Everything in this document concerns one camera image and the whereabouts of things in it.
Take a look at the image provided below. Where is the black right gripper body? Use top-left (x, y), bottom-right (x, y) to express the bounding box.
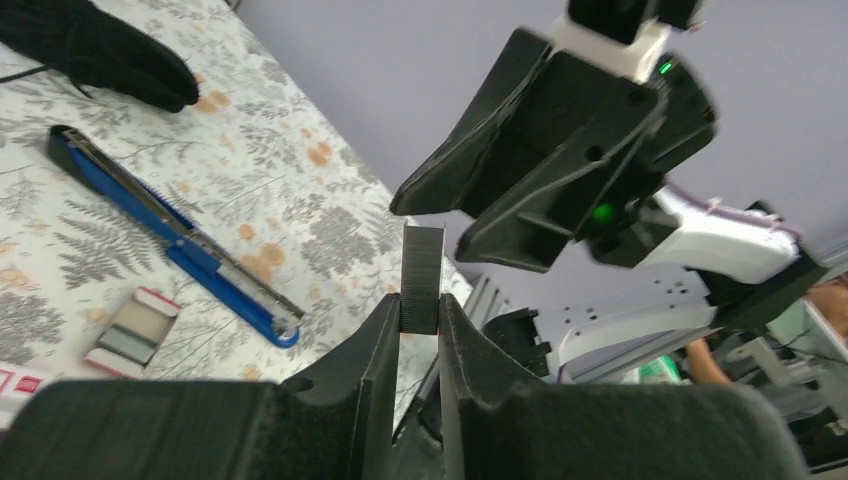
top-left (476, 52), bottom-right (716, 269)

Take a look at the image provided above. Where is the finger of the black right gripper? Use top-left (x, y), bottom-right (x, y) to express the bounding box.
top-left (456, 119), bottom-right (658, 273)
top-left (390, 27), bottom-right (551, 216)

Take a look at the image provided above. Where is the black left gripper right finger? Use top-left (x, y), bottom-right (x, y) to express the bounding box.
top-left (439, 294), bottom-right (809, 479)

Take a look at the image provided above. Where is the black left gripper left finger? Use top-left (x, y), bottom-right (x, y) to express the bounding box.
top-left (1, 294), bottom-right (400, 479)

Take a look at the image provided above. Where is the silver staple strip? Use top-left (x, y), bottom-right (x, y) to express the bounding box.
top-left (400, 225), bottom-right (444, 335)

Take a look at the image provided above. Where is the staple tray with staples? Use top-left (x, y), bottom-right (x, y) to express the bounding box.
top-left (83, 287), bottom-right (181, 379)

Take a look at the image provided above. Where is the blue stapler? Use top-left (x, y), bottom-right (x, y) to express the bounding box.
top-left (47, 125), bottom-right (305, 349)

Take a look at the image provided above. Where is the person forearm in background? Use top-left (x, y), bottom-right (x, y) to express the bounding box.
top-left (685, 278), bottom-right (848, 386)

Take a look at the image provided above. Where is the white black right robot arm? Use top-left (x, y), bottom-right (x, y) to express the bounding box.
top-left (391, 28), bottom-right (824, 382)

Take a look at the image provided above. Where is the floral tablecloth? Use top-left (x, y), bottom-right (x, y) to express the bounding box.
top-left (1, 1), bottom-right (404, 380)

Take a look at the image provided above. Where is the black crumpled garment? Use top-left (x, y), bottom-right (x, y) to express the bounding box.
top-left (1, 1), bottom-right (199, 113)

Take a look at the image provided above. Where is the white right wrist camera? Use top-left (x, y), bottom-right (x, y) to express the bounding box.
top-left (548, 0), bottom-right (705, 83)

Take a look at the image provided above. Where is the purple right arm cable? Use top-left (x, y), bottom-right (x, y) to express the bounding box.
top-left (669, 185), bottom-right (806, 240)

